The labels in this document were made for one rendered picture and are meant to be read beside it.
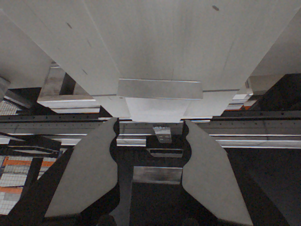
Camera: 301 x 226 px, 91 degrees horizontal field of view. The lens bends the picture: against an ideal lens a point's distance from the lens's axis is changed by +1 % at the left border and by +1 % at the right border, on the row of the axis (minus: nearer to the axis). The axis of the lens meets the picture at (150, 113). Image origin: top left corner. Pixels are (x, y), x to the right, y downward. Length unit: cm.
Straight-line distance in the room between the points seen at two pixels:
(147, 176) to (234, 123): 37
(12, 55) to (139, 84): 33
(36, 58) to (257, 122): 61
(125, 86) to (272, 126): 51
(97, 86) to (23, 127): 62
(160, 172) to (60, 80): 27
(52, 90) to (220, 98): 31
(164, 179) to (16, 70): 42
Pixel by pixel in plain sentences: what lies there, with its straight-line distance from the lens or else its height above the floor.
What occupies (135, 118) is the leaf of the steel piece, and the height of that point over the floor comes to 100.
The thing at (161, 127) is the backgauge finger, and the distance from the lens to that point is 30.
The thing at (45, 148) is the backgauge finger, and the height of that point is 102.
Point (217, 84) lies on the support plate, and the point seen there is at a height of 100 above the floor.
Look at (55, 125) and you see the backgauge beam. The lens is 68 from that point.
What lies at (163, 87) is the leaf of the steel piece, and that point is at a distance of 15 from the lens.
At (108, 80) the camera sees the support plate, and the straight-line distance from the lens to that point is 17.
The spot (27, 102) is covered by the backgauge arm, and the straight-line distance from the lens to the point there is 79.
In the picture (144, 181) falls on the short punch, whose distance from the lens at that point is 25.
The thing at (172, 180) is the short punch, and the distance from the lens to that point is 25.
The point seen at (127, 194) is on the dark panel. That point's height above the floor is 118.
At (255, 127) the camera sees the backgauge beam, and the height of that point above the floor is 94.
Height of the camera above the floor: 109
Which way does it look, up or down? 22 degrees down
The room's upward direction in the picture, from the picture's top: 177 degrees counter-clockwise
